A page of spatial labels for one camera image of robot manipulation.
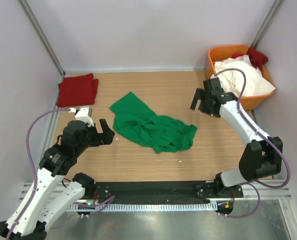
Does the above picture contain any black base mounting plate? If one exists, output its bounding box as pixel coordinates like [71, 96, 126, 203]
[85, 180, 244, 205]

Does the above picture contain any white crumpled t-shirt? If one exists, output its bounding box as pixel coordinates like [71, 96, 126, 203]
[214, 55, 276, 97]

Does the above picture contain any right aluminium corner post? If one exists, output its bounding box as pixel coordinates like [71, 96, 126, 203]
[250, 0, 285, 49]

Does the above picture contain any aluminium corner post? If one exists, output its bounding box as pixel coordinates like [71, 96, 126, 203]
[250, 0, 285, 49]
[17, 0, 66, 77]

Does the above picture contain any orange plastic bin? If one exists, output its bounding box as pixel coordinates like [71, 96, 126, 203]
[205, 44, 275, 111]

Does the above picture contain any folded red t-shirt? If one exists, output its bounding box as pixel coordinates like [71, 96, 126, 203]
[56, 73, 99, 108]

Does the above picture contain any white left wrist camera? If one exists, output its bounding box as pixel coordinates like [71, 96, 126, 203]
[69, 105, 94, 127]

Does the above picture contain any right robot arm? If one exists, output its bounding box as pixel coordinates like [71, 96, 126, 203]
[190, 78, 283, 198]

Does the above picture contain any left aluminium corner post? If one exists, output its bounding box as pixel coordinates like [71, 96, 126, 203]
[17, 0, 66, 77]

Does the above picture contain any dark red t-shirt in bin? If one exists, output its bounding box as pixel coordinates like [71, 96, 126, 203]
[230, 46, 269, 71]

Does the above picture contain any aluminium frame rail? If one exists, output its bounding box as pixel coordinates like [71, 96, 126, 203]
[18, 182, 292, 203]

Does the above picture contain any green t-shirt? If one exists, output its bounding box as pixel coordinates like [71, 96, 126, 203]
[109, 92, 197, 153]

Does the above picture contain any white slotted cable duct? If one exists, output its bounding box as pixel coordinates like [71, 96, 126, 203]
[68, 202, 218, 212]

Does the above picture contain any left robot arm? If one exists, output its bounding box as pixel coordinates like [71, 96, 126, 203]
[0, 119, 115, 240]

